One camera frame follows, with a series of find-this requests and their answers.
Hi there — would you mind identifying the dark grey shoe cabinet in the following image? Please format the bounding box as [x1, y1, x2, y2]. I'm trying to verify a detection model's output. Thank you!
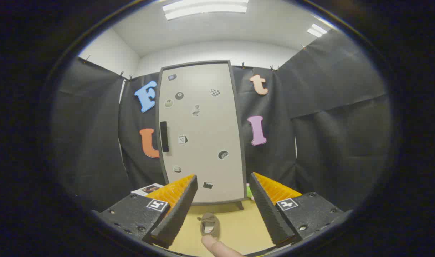
[155, 60, 247, 211]

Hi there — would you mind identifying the white booklet box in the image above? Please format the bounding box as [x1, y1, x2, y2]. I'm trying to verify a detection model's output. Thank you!
[131, 183, 164, 197]

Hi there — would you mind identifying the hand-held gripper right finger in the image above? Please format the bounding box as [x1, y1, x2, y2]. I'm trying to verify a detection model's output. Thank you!
[249, 172, 353, 247]

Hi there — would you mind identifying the small ceiling light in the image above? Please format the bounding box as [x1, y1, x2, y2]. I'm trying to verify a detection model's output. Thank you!
[307, 23, 328, 38]

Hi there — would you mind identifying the black door handle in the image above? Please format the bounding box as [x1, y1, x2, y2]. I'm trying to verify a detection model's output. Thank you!
[160, 121, 169, 152]

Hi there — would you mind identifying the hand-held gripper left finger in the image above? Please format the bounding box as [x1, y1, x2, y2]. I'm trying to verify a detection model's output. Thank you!
[92, 174, 198, 249]

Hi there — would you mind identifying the long ceiling light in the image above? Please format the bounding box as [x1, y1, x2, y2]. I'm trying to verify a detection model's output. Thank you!
[162, 0, 249, 21]

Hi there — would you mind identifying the black backdrop cloth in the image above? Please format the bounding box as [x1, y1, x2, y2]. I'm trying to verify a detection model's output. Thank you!
[52, 30, 393, 215]

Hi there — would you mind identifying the brown fuzzy shoe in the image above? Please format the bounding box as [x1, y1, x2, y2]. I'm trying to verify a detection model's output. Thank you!
[200, 213, 220, 238]

